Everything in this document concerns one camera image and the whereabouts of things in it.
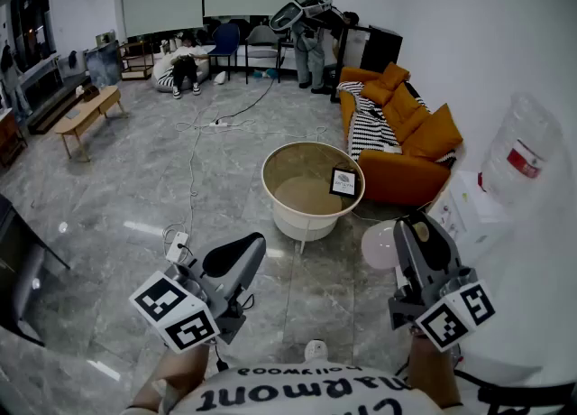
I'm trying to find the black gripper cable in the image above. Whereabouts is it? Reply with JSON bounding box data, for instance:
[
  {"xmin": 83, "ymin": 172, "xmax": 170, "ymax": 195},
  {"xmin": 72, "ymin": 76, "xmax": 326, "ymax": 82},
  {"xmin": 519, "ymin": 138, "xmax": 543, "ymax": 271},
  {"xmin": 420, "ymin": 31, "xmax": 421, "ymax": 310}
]
[{"xmin": 449, "ymin": 366, "xmax": 577, "ymax": 407}]

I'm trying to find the white printed shirt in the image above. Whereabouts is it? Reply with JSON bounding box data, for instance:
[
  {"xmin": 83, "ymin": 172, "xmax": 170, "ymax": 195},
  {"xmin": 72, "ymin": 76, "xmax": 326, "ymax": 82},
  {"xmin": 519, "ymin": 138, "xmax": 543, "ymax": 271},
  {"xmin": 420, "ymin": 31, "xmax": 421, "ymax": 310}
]
[{"xmin": 120, "ymin": 360, "xmax": 466, "ymax": 415}]

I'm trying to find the grey marbled panel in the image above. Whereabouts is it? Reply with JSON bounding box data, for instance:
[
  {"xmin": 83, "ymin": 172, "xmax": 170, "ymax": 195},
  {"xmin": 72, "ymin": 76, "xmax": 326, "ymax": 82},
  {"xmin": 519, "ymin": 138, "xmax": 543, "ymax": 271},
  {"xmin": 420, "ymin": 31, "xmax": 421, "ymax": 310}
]
[{"xmin": 85, "ymin": 40, "xmax": 123, "ymax": 89}]

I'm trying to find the dark low tv stand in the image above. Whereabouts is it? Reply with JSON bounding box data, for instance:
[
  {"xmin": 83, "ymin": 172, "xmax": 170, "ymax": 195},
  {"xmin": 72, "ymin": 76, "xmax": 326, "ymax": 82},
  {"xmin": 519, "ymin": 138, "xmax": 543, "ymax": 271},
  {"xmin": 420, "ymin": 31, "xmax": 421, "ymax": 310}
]
[{"xmin": 25, "ymin": 73, "xmax": 93, "ymax": 136}]

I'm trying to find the low wooden bench table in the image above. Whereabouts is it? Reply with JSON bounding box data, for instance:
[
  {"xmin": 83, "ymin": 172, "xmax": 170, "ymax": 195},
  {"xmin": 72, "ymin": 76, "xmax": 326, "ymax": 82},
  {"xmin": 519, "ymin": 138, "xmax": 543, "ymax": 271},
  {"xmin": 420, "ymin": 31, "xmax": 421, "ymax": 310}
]
[{"xmin": 54, "ymin": 85, "xmax": 128, "ymax": 162}]

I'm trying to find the black metal rack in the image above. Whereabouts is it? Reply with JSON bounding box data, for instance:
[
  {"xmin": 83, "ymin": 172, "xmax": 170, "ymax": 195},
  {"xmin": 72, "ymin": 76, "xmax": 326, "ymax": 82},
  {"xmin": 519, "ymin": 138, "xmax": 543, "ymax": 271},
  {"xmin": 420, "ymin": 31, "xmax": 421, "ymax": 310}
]
[{"xmin": 330, "ymin": 23, "xmax": 404, "ymax": 104}]

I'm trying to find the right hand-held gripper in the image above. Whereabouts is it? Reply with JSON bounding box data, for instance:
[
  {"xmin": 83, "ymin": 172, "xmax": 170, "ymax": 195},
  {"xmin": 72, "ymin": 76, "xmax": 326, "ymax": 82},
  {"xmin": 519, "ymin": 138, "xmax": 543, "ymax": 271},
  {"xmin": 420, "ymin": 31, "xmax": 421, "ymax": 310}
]
[{"xmin": 388, "ymin": 211, "xmax": 497, "ymax": 353}]

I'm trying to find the large orange cushion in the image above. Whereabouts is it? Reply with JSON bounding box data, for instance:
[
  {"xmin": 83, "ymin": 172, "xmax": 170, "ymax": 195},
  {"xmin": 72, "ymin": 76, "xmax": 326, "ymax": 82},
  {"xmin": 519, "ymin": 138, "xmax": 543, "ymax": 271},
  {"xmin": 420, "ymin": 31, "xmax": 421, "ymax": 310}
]
[
  {"xmin": 400, "ymin": 103, "xmax": 465, "ymax": 163},
  {"xmin": 381, "ymin": 83, "xmax": 432, "ymax": 144}
]

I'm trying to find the white beanbag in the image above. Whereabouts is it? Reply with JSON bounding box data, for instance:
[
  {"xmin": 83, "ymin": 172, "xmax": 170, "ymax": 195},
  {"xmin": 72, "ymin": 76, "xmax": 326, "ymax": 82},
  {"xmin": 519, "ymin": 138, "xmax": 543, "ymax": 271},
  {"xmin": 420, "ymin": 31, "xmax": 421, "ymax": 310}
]
[{"xmin": 151, "ymin": 44, "xmax": 218, "ymax": 93}]

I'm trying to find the blue chair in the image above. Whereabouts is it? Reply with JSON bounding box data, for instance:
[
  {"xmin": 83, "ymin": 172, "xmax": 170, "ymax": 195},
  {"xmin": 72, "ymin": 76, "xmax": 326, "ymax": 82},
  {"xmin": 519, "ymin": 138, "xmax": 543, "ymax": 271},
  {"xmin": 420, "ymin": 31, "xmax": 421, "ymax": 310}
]
[{"xmin": 207, "ymin": 22, "xmax": 242, "ymax": 82}]

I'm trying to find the long white floor cable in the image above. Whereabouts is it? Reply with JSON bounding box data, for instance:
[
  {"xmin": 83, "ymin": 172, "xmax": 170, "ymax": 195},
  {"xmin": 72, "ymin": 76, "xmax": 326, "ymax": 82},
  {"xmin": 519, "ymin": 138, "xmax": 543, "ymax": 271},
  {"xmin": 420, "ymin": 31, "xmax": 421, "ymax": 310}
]
[{"xmin": 161, "ymin": 104, "xmax": 258, "ymax": 243}]

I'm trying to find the large clear water jug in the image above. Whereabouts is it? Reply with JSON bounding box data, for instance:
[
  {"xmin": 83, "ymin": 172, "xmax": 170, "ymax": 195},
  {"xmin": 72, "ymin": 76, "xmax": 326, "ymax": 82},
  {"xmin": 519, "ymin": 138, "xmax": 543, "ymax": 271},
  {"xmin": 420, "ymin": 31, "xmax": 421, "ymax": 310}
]
[{"xmin": 479, "ymin": 92, "xmax": 565, "ymax": 208}]

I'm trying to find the person's right forearm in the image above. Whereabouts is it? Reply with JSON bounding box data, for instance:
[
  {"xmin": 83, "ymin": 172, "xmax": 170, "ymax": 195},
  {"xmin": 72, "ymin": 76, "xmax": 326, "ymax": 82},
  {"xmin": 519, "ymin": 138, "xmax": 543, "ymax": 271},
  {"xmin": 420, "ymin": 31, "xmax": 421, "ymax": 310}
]
[{"xmin": 407, "ymin": 330, "xmax": 464, "ymax": 409}]

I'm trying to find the orange sofa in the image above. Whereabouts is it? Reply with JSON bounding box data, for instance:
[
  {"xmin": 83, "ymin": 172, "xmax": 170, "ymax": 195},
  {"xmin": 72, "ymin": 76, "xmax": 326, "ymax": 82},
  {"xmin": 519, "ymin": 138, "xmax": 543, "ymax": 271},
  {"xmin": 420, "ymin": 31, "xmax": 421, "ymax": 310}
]
[{"xmin": 337, "ymin": 62, "xmax": 465, "ymax": 208}]

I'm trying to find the black and white striped blanket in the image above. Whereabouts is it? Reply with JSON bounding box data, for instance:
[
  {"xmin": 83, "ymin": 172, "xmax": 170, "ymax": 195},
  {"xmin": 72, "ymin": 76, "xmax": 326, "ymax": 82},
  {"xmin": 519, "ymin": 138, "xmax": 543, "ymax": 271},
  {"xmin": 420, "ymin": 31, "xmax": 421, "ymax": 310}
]
[{"xmin": 336, "ymin": 80, "xmax": 457, "ymax": 169}]

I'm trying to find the brown wooden cabinet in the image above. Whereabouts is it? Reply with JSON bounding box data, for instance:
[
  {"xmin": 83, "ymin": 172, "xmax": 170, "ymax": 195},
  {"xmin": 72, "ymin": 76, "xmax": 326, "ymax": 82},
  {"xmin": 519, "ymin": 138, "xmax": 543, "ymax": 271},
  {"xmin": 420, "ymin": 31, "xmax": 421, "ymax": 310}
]
[{"xmin": 0, "ymin": 107, "xmax": 29, "ymax": 170}]

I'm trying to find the black floor cable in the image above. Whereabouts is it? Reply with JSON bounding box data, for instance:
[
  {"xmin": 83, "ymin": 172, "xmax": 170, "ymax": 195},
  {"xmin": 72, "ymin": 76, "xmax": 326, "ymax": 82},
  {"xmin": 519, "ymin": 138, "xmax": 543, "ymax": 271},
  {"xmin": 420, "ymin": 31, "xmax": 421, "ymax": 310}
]
[{"xmin": 215, "ymin": 75, "xmax": 277, "ymax": 125}]

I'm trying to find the black chair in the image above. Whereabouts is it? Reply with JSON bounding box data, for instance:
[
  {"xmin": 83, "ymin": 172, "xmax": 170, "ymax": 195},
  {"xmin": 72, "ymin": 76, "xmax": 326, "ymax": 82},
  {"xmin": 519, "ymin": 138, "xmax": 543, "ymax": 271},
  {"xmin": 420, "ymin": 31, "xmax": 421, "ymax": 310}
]
[{"xmin": 0, "ymin": 193, "xmax": 72, "ymax": 348}]

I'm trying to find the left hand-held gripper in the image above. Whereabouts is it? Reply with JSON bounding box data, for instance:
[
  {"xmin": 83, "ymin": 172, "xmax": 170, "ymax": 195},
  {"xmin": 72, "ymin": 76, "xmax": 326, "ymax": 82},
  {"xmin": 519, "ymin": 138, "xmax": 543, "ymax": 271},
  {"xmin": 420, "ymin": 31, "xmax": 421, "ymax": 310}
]
[{"xmin": 129, "ymin": 231, "xmax": 268, "ymax": 355}]

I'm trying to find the grey chair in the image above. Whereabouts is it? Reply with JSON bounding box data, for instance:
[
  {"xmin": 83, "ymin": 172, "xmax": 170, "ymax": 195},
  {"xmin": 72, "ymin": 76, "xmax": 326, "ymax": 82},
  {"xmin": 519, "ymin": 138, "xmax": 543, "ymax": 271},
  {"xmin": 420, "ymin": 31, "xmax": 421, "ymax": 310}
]
[{"xmin": 244, "ymin": 24, "xmax": 284, "ymax": 86}]

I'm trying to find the white and black helmet device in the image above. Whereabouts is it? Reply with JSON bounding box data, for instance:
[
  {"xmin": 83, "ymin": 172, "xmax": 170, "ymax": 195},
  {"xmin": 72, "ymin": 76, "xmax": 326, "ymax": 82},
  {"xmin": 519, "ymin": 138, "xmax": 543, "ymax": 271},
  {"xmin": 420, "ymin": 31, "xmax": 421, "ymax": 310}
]
[{"xmin": 269, "ymin": 0, "xmax": 335, "ymax": 36}]

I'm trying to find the small orange cushion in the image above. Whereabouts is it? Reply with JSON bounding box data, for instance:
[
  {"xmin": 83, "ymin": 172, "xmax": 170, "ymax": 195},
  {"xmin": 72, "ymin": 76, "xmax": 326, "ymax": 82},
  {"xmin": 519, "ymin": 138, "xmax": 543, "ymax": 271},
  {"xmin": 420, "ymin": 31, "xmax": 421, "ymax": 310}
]
[
  {"xmin": 359, "ymin": 79, "xmax": 395, "ymax": 107},
  {"xmin": 378, "ymin": 61, "xmax": 412, "ymax": 91}
]

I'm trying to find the small wooden shelf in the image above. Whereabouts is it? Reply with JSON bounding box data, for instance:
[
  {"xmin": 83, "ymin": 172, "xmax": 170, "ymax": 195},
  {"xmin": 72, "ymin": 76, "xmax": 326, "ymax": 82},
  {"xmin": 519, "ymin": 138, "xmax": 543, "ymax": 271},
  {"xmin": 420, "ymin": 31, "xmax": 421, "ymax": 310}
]
[{"xmin": 118, "ymin": 40, "xmax": 155, "ymax": 82}]

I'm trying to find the person's left forearm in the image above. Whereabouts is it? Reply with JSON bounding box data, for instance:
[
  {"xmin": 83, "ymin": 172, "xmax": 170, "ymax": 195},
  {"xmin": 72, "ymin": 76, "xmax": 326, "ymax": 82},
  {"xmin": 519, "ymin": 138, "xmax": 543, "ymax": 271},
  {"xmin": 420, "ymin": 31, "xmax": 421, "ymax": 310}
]
[{"xmin": 129, "ymin": 340, "xmax": 213, "ymax": 410}]

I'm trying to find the white power strip black plug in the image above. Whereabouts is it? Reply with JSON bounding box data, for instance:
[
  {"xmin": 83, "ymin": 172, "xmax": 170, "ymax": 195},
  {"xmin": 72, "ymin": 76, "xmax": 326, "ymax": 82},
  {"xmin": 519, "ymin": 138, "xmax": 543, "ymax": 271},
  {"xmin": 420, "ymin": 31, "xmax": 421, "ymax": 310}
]
[{"xmin": 165, "ymin": 230, "xmax": 191, "ymax": 264}]

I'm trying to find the black picture frame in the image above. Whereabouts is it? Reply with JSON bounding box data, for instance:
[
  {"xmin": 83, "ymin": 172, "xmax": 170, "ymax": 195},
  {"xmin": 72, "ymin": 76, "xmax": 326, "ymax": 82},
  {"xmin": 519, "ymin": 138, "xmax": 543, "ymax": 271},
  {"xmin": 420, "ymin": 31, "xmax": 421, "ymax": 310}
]
[{"xmin": 328, "ymin": 166, "xmax": 358, "ymax": 200}]

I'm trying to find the round glass-top side table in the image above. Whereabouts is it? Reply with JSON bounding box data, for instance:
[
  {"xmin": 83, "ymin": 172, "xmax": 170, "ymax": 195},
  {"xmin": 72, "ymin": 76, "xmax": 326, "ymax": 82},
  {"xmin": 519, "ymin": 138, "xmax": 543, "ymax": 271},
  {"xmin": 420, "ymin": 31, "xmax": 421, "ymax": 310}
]
[{"xmin": 261, "ymin": 141, "xmax": 366, "ymax": 255}]

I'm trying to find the person's white shoe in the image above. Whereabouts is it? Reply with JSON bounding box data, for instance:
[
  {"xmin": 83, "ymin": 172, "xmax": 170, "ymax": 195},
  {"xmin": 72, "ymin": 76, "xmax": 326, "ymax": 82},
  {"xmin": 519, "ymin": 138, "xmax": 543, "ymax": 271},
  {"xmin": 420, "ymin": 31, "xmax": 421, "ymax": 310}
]
[{"xmin": 303, "ymin": 338, "xmax": 329, "ymax": 364}]

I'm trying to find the white wrist strap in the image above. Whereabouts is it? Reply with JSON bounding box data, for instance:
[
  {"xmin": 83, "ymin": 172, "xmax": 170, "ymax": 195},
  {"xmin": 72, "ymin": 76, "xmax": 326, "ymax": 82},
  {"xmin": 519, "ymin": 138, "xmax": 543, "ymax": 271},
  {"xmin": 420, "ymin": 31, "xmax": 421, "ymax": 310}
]
[{"xmin": 158, "ymin": 380, "xmax": 180, "ymax": 415}]

